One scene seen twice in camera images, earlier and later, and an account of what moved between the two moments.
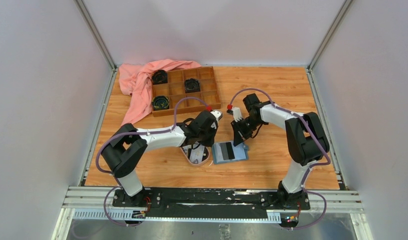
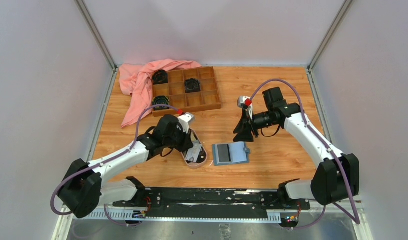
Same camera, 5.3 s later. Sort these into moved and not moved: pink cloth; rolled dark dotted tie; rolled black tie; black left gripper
Moved: black left gripper
Not moved: rolled dark dotted tie; pink cloth; rolled black tie
